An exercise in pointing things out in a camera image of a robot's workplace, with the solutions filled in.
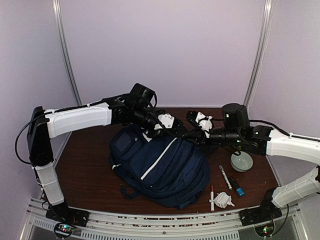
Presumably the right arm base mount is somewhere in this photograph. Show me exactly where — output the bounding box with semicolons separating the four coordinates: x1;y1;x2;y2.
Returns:
239;188;290;238

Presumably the aluminium front rail frame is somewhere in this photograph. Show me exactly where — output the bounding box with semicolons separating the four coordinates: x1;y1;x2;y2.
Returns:
23;197;308;240

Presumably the pale blue ceramic bowl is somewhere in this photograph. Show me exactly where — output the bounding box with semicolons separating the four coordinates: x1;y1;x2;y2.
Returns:
230;151;254;173

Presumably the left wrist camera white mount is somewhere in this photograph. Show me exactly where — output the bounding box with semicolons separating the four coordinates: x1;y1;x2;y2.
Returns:
157;113;175;129

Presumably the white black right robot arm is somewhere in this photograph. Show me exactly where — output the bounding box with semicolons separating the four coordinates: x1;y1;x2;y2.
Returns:
184;103;320;221

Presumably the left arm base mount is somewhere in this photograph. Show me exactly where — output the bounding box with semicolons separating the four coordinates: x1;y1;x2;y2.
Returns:
45;200;90;240

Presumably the right aluminium corner post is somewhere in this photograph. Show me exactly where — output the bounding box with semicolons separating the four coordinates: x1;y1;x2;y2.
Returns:
243;0;274;108

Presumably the navy blue student backpack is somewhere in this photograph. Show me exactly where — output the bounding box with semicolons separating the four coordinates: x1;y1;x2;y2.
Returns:
109;124;210;210

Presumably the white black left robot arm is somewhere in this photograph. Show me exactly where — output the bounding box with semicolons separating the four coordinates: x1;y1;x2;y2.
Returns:
22;83;187;222

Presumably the black blue marker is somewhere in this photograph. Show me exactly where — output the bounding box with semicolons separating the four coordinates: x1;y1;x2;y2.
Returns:
229;176;245;197

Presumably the grey marker pen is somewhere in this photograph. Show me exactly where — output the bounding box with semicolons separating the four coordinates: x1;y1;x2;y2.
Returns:
219;165;233;191

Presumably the white red-capped pen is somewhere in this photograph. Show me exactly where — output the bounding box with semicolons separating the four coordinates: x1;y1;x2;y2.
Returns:
209;185;215;213

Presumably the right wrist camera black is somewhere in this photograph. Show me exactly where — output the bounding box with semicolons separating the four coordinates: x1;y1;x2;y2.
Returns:
186;110;214;139

